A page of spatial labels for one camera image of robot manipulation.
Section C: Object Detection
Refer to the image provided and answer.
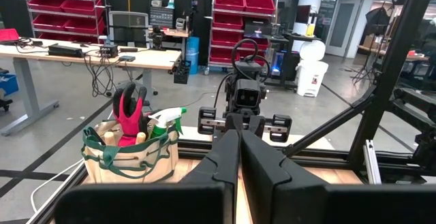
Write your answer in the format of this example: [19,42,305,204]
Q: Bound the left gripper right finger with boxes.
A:
[240,129,436,224]

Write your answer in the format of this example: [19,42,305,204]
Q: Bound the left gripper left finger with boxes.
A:
[54,129,241,224]

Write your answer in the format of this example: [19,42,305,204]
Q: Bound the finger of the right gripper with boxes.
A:
[247,114,266,138]
[225,112,244,135]

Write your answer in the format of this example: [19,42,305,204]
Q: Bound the green plastic spray bottle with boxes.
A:
[147,106,188,140]

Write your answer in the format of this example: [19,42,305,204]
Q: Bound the red black gardening glove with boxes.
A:
[112,82,150,148]

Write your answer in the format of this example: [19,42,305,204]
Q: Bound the beige green gardening bag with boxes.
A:
[80,118,181,185]

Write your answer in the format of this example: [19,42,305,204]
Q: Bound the computer tower blue light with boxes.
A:
[271,49,301,82]

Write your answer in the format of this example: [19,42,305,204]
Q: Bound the blue barrel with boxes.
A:
[186,35,200,76]

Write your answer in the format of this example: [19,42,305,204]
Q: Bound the white trash bin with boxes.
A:
[295,39,330,98]

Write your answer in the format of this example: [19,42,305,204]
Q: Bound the wooden desk grey legs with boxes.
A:
[0,38,183,137]

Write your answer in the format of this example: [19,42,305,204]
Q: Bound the red bin shelf rack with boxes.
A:
[206,0,277,69]
[19,0,107,44]

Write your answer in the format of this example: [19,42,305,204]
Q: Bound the black device box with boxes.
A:
[99,43,120,59]

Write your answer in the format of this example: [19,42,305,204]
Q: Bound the grey door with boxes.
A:
[325,0,362,58]

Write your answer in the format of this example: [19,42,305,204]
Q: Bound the black softbox light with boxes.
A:
[365,7,392,37]

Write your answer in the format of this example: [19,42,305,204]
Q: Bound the black power supply box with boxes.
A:
[47,44,84,59]

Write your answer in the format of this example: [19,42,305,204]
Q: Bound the blue bin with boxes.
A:
[0,73,20,97]

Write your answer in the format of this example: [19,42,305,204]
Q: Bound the red case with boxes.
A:
[0,28,20,44]

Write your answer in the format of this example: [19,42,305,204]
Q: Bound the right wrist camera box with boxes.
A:
[234,79,262,110]

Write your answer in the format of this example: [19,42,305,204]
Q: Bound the silver aluminium bracket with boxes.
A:
[362,139,383,185]

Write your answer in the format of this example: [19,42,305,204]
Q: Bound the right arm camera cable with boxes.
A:
[230,38,271,84]

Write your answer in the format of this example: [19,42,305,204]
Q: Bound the black diagonal frame brace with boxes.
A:
[285,93,377,157]

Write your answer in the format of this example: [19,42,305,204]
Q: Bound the white floor cable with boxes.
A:
[29,158,85,215]

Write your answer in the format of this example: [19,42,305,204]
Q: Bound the black cable bundle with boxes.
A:
[83,55,119,98]

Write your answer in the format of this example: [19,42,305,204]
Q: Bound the black aluminium frame post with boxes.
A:
[347,0,436,170]

